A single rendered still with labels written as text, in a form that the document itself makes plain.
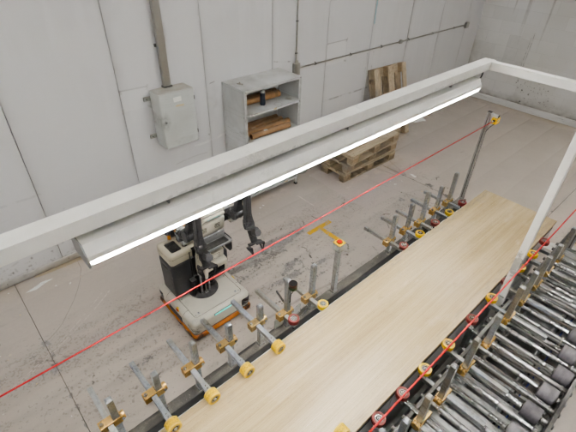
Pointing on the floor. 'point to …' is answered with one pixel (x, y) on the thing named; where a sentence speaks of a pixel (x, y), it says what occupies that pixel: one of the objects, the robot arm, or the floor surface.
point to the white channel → (147, 195)
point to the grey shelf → (232, 114)
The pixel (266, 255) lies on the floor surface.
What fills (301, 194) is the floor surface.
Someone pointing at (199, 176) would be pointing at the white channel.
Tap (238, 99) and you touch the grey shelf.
